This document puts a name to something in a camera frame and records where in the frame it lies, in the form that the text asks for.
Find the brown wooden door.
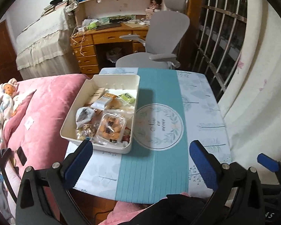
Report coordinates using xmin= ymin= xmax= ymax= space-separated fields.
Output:
xmin=0 ymin=20 xmax=22 ymax=85

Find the orange cracker packet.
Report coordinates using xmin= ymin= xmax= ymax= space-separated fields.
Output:
xmin=95 ymin=112 xmax=128 ymax=144

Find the white floral curtain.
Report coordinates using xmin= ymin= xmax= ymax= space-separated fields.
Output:
xmin=218 ymin=0 xmax=281 ymax=169

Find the waste bin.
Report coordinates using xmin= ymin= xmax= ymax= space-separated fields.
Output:
xmin=106 ymin=47 xmax=122 ymax=63

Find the black rectangular device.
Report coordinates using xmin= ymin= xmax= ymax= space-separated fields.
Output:
xmin=16 ymin=146 xmax=27 ymax=166

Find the pink garment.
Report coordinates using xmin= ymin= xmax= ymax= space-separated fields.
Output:
xmin=101 ymin=191 xmax=192 ymax=225

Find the green tissue pack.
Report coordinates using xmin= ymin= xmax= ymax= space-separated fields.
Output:
xmin=87 ymin=20 xmax=101 ymax=30

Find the wooden desk with drawers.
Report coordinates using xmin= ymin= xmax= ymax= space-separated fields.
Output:
xmin=70 ymin=20 xmax=150 ymax=74

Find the printed cartoon blanket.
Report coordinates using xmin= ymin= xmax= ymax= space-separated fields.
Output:
xmin=0 ymin=77 xmax=37 ymax=146

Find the green snack packet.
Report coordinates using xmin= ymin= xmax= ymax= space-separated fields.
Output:
xmin=119 ymin=93 xmax=135 ymax=104

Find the brown snack packet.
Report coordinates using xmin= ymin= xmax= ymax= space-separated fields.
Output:
xmin=85 ymin=88 xmax=107 ymax=106

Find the cream lace furniture cover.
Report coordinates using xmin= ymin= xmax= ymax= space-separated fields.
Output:
xmin=15 ymin=7 xmax=81 ymax=80

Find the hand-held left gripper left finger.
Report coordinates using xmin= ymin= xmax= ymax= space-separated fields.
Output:
xmin=15 ymin=139 xmax=93 ymax=225

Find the black keyboard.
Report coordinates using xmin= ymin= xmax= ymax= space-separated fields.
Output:
xmin=96 ymin=23 xmax=122 ymax=30

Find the floral fabric bag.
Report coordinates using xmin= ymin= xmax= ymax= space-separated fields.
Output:
xmin=65 ymin=0 xmax=80 ymax=15

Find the brown wooden window frame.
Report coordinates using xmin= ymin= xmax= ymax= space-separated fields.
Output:
xmin=186 ymin=0 xmax=205 ymax=71

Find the black garment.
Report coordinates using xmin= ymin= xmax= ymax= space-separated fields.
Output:
xmin=129 ymin=193 xmax=208 ymax=225

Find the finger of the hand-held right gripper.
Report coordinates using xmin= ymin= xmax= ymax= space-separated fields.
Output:
xmin=257 ymin=153 xmax=281 ymax=185

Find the doll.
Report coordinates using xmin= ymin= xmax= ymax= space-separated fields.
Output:
xmin=145 ymin=0 xmax=163 ymax=13

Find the orange white bar packet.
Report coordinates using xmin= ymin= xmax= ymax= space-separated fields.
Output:
xmin=94 ymin=93 xmax=116 ymax=109

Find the wooden bookshelf hutch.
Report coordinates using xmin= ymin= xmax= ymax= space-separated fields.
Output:
xmin=70 ymin=0 xmax=164 ymax=27

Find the white cable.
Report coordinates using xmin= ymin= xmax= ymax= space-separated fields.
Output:
xmin=71 ymin=26 xmax=88 ymax=57

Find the black cable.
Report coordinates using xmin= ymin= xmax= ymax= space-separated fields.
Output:
xmin=0 ymin=112 xmax=20 ymax=204

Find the white black-print snack packet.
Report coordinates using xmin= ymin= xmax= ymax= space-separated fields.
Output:
xmin=75 ymin=106 xmax=96 ymax=127

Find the stack of books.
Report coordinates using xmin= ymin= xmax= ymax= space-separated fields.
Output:
xmin=40 ymin=2 xmax=68 ymax=17

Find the white plastic tray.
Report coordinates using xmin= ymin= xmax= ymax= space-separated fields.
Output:
xmin=60 ymin=74 xmax=140 ymax=154

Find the grey office chair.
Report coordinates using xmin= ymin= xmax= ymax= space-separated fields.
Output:
xmin=115 ymin=0 xmax=190 ymax=70

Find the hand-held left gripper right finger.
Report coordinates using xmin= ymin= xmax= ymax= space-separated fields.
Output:
xmin=189 ymin=140 xmax=265 ymax=225

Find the metal window grille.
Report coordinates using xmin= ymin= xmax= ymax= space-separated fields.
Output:
xmin=192 ymin=0 xmax=247 ymax=96

